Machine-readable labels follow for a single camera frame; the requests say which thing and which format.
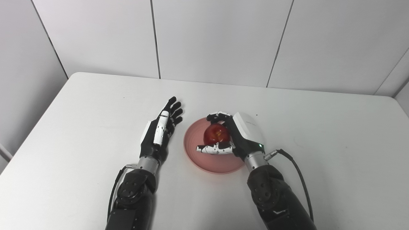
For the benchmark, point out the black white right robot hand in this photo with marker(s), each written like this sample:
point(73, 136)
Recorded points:
point(246, 134)

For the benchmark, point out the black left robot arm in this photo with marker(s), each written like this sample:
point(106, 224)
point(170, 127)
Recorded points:
point(134, 198)

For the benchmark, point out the pink round plate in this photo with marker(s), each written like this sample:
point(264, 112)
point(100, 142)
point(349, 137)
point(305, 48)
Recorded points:
point(217, 163)

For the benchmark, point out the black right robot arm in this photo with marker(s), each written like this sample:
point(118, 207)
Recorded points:
point(274, 198)

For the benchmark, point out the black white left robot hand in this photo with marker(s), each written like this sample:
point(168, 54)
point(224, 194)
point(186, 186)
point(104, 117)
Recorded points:
point(155, 147)

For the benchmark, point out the red apple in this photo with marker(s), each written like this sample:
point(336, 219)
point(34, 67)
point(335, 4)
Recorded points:
point(215, 134)

